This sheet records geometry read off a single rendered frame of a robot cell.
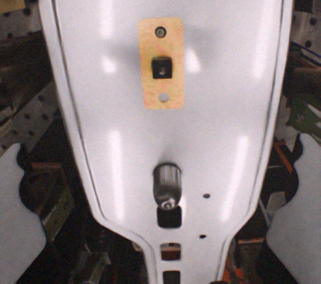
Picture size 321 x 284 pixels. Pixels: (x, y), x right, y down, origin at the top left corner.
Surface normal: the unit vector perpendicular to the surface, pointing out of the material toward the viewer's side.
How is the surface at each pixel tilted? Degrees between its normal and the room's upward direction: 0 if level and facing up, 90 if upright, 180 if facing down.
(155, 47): 0
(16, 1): 90
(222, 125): 0
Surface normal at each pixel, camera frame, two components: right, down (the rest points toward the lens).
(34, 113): -0.02, 0.50
